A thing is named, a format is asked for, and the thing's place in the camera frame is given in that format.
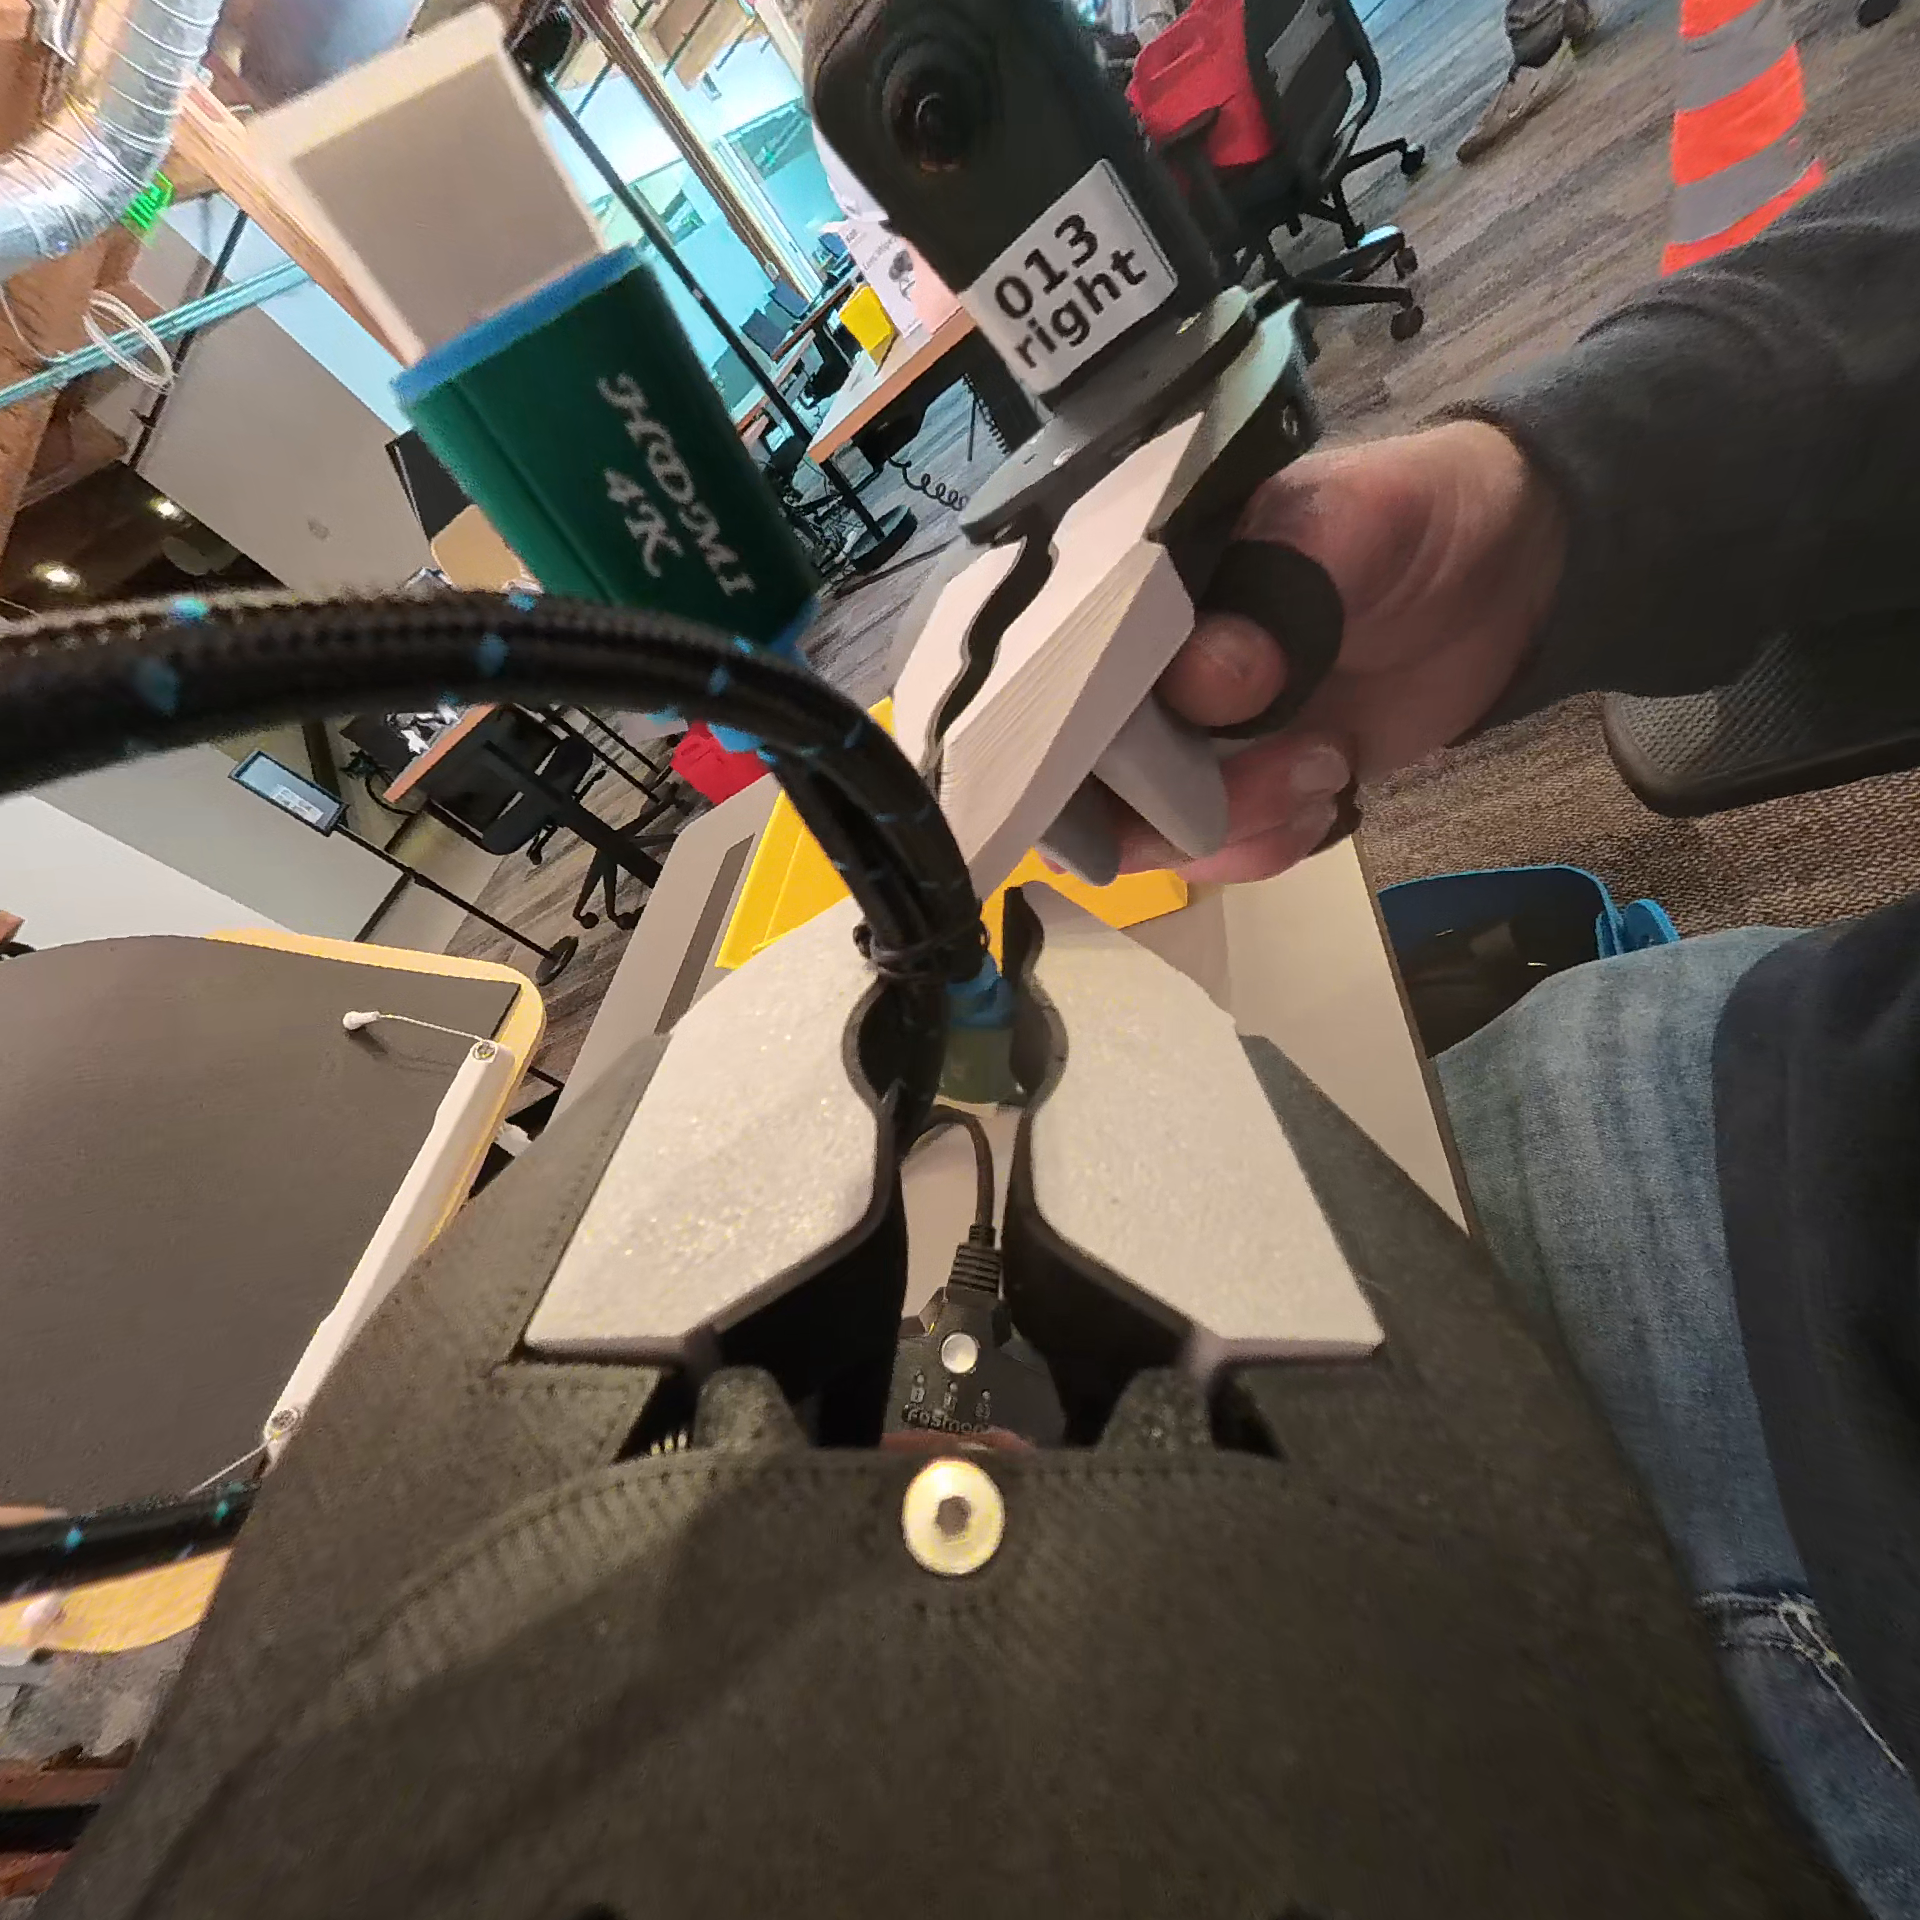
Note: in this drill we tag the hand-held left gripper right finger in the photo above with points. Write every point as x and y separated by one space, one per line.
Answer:
1201 1200

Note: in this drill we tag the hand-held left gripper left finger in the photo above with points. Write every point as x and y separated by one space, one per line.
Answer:
721 1184

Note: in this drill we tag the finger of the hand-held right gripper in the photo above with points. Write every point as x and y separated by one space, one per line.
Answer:
945 662
1080 646

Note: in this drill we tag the black twist tie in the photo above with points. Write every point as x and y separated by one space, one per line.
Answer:
915 949

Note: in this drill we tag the person's right forearm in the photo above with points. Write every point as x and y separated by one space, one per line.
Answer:
1724 451

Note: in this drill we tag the person's right hand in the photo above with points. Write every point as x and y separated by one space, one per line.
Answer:
1424 585

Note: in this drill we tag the red bag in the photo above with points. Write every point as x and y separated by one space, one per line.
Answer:
1201 90

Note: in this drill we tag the low red basket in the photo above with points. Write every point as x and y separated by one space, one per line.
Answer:
716 762

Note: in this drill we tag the yellow plastic bin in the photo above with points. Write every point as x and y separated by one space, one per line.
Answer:
780 885

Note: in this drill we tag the black swivel chair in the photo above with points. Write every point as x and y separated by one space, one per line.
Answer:
1320 135

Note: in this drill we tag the black floor lamp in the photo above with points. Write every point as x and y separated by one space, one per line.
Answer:
705 299

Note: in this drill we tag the blue waste bin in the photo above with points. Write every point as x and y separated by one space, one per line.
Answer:
1500 960

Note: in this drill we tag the person's jeans leg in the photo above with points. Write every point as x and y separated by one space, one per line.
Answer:
1588 1275

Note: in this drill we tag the wooden board stand white base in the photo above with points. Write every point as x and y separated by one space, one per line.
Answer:
194 1200

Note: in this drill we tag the small standing display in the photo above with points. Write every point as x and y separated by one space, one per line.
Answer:
292 787

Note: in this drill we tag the person's dark sweater torso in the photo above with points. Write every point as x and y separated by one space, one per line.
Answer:
1846 1200

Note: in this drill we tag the orange traffic cone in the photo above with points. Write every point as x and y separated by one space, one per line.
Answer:
1739 149

